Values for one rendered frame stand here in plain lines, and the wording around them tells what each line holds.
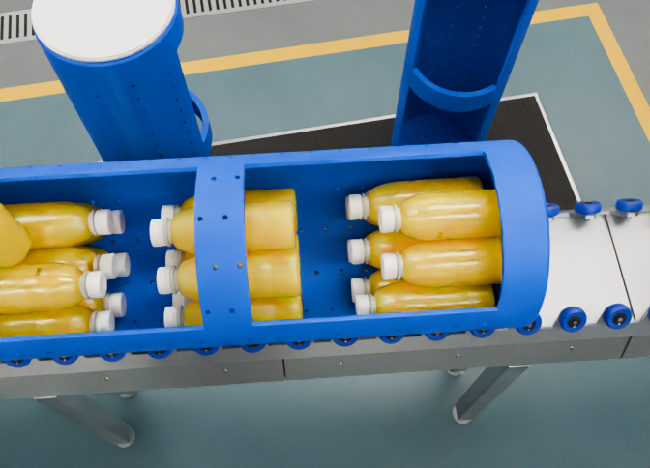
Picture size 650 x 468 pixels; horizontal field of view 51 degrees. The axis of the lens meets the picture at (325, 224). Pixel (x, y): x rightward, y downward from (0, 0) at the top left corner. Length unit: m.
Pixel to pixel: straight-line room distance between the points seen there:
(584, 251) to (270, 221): 0.60
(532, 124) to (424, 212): 1.47
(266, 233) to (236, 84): 1.69
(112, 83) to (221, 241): 0.59
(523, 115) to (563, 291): 1.24
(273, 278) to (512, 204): 0.34
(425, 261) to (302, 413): 1.16
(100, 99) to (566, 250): 0.94
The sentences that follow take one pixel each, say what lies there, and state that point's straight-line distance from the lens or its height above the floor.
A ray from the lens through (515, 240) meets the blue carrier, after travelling 0.93.
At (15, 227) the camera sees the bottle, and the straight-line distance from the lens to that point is 1.02.
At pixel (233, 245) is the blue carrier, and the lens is 0.89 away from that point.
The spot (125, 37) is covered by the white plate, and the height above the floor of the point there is 1.04.
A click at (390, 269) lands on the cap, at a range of 0.97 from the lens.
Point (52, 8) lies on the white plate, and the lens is 1.47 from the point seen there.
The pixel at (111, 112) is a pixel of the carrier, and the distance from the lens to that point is 1.48.
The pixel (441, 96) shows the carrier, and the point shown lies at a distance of 1.81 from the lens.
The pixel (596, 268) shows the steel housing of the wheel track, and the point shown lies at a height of 0.93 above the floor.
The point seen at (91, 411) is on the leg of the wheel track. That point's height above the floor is 0.40.
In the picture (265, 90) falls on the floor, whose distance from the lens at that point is 2.57.
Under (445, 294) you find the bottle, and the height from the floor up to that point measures 1.09.
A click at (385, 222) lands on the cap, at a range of 0.96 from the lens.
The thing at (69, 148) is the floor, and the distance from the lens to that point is 2.57.
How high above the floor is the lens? 2.02
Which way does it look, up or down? 63 degrees down
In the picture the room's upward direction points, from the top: 1 degrees clockwise
